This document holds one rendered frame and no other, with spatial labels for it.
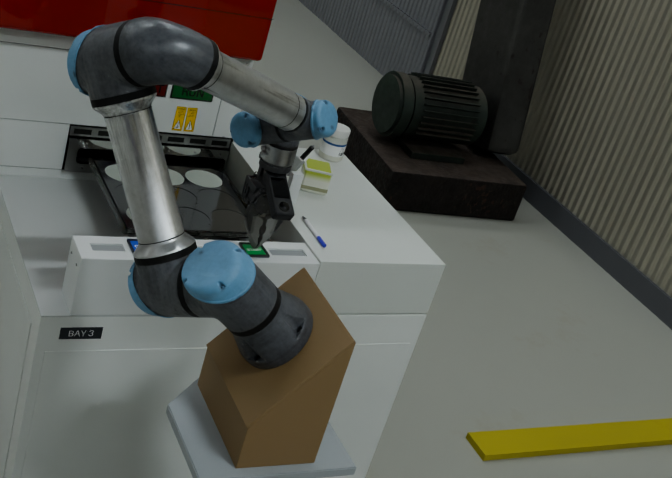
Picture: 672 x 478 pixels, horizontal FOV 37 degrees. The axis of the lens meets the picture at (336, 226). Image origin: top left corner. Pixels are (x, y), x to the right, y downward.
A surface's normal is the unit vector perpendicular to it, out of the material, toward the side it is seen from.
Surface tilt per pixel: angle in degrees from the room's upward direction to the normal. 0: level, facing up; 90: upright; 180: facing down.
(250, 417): 49
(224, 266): 44
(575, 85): 90
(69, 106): 90
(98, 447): 90
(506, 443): 0
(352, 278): 90
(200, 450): 0
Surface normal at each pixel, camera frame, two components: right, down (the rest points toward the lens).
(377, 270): 0.40, 0.50
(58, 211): 0.28, -0.86
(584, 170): -0.87, -0.04
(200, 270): -0.37, -0.60
